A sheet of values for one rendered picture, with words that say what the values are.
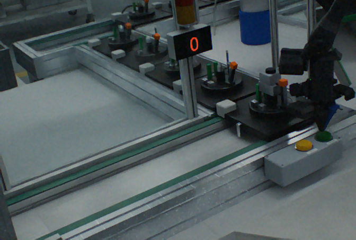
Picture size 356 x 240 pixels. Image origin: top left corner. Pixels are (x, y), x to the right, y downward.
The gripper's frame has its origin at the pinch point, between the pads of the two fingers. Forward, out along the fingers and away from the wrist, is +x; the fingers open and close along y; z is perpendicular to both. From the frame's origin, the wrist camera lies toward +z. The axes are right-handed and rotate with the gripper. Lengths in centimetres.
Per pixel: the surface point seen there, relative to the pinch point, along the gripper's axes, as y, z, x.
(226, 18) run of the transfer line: -72, 138, 14
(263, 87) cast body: 0.4, 22.1, -2.7
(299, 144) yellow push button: 8.1, -0.3, 4.4
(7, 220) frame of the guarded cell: 81, 0, -7
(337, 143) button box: -1.5, -4.0, 6.3
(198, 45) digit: 15.9, 30.5, -17.5
